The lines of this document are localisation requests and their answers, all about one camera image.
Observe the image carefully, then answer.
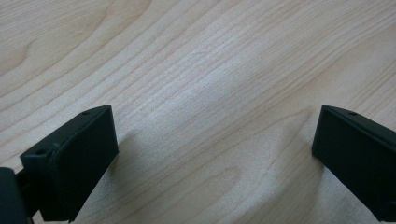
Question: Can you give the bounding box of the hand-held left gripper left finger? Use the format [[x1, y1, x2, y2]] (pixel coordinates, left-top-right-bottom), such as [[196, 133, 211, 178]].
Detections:
[[20, 105, 120, 223]]

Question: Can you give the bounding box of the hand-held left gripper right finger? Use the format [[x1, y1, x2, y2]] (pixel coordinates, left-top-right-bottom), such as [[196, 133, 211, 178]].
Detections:
[[311, 105, 396, 223]]

